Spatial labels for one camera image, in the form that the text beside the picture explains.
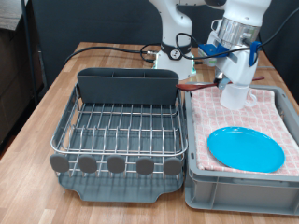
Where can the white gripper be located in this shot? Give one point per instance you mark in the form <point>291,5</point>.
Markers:
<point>241,68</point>

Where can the brown wooden spoon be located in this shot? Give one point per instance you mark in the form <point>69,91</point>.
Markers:
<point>193,86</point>

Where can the blue plastic plate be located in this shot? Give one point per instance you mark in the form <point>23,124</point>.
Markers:
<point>246,149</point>

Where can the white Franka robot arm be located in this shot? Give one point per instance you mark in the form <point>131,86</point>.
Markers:
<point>176,28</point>

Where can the pink checked dish cloth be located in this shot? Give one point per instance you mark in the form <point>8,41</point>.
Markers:
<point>211,124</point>

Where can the gray dish drying rack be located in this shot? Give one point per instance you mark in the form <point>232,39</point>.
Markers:
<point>124,189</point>

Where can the white mug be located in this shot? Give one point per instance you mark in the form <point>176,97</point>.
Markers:
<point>235,98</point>

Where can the dark grey cutlery holder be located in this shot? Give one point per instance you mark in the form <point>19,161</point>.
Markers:
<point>124,88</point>

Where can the grey plastic crate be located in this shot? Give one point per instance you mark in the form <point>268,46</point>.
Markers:
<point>236,196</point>

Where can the dark grey fabric backdrop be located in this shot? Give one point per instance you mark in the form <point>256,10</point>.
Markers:
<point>93,21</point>

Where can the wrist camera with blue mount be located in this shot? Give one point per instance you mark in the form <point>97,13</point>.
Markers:
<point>210,49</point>

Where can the dark metal frame post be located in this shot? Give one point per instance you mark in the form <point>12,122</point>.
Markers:
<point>29,46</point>

